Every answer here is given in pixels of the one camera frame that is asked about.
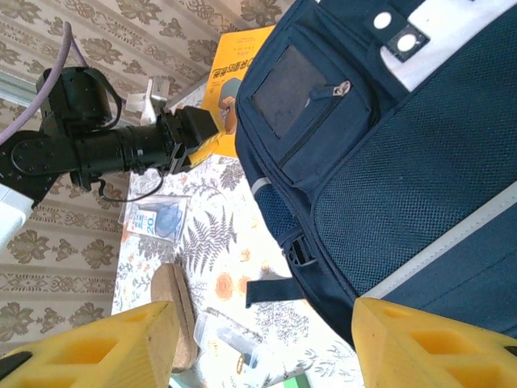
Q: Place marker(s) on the green sticky notepad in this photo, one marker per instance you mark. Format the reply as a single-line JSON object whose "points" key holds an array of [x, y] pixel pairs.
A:
{"points": [[297, 382]]}

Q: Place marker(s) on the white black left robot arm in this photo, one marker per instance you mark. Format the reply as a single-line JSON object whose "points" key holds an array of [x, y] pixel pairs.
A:
{"points": [[10, 218]]}

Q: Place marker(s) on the clear ruler packet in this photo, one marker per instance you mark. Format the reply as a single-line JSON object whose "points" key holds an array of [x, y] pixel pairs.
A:
{"points": [[161, 218]]}

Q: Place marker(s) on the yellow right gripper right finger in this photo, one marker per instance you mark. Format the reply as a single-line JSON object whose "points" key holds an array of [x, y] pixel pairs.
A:
{"points": [[436, 355]]}

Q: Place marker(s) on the navy blue backpack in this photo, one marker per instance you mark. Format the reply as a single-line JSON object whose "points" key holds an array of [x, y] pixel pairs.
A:
{"points": [[404, 182]]}

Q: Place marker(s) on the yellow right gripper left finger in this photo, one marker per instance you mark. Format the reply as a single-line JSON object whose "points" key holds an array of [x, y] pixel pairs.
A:
{"points": [[101, 351]]}

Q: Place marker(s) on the small white tube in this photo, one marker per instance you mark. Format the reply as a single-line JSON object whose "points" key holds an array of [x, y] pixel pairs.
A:
{"points": [[210, 331]]}

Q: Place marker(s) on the aluminium upright frame post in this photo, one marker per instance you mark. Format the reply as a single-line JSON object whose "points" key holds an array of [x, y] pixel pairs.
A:
{"points": [[16, 87]]}

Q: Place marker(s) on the brown burlap pouch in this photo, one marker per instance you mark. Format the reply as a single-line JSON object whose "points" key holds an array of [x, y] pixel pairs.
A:
{"points": [[169, 287]]}

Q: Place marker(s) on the yellow paperback book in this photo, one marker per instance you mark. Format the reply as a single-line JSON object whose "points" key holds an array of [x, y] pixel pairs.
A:
{"points": [[238, 56]]}

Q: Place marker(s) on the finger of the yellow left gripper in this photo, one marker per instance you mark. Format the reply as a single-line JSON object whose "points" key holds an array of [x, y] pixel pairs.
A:
{"points": [[204, 153], [198, 121]]}

